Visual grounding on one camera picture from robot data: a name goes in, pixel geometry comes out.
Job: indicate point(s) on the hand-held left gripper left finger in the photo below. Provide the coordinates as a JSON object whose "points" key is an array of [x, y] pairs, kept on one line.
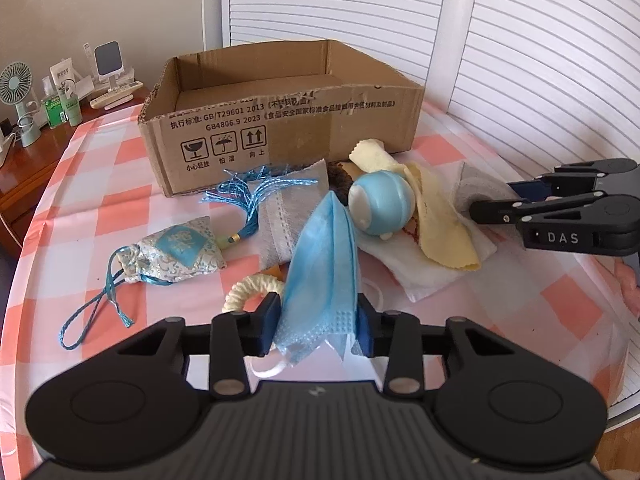
{"points": [[269, 325]]}

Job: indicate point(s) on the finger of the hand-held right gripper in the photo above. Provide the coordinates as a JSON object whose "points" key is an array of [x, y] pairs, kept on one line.
{"points": [[500, 212], [535, 190]]}

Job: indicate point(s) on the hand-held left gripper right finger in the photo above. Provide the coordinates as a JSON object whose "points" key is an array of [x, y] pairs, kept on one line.
{"points": [[366, 327]]}

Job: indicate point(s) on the grey fuzzy cloth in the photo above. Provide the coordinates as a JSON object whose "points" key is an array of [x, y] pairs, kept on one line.
{"points": [[475, 185]]}

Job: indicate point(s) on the yellow cloth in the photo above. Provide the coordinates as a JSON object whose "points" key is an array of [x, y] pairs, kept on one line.
{"points": [[445, 225]]}

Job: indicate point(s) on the blue face mask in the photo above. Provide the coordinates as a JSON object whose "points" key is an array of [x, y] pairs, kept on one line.
{"points": [[320, 260]]}

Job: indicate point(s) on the blue embroidered tasselled sachet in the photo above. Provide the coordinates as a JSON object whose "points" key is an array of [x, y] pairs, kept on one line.
{"points": [[175, 250]]}

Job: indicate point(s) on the brown cardboard box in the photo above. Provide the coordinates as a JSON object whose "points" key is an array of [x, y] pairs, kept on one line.
{"points": [[300, 125]]}

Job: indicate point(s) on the pink cloth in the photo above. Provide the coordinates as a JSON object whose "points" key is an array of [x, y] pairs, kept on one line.
{"points": [[627, 285]]}

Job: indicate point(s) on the white tissue sheet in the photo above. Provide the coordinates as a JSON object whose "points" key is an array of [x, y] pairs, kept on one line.
{"points": [[435, 272]]}

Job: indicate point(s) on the pink white checkered bedsheet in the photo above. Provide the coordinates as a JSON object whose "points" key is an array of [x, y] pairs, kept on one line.
{"points": [[165, 305]]}

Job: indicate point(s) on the grey folded lace cloth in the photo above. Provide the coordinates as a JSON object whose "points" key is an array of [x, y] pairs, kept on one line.
{"points": [[285, 220]]}

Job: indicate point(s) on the blue white round toy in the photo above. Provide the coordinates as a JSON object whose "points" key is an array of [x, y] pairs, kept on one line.
{"points": [[385, 195]]}

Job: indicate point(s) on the white louvered closet door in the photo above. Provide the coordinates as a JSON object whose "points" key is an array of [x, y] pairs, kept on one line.
{"points": [[550, 50], [325, 0]]}

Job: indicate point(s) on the dark brown fuzzy item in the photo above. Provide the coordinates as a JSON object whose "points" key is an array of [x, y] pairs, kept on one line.
{"points": [[340, 180]]}

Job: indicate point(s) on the white remote control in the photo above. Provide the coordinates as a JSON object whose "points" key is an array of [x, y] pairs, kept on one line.
{"points": [[125, 87], [111, 99]]}

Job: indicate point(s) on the wooden nightstand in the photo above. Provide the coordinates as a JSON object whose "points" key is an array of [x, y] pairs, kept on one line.
{"points": [[20, 175]]}

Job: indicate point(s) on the clear bottle green label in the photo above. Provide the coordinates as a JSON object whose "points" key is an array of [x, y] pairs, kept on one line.
{"points": [[54, 107]]}

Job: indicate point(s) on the white stand dark screen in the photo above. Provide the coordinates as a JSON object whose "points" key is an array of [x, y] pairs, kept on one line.
{"points": [[107, 57]]}

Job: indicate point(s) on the white router with antennas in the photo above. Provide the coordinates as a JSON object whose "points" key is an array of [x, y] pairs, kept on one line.
{"points": [[88, 60]]}

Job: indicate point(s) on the white tube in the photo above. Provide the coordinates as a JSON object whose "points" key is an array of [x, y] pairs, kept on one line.
{"points": [[62, 72]]}

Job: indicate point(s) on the light green desk fan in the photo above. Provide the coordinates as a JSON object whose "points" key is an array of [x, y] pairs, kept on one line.
{"points": [[15, 87]]}

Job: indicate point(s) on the white door post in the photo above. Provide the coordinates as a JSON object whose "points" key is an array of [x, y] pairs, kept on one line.
{"points": [[450, 25]]}

